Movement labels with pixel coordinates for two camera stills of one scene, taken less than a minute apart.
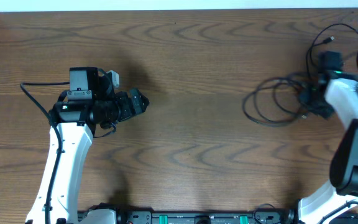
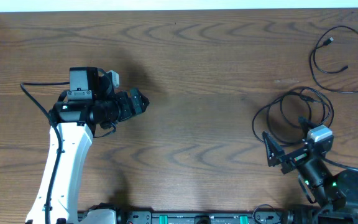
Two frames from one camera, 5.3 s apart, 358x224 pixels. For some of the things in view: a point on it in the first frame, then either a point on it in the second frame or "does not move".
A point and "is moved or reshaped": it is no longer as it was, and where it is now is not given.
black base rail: [207, 216] does not move
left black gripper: [128, 110] does not move
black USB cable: [276, 101] is moved or reshaped
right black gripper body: [314, 102] → [294, 158]
